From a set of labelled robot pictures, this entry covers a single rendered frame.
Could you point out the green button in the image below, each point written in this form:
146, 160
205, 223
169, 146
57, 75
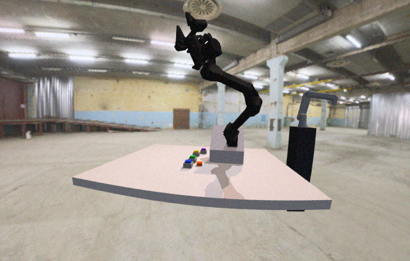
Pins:
193, 158

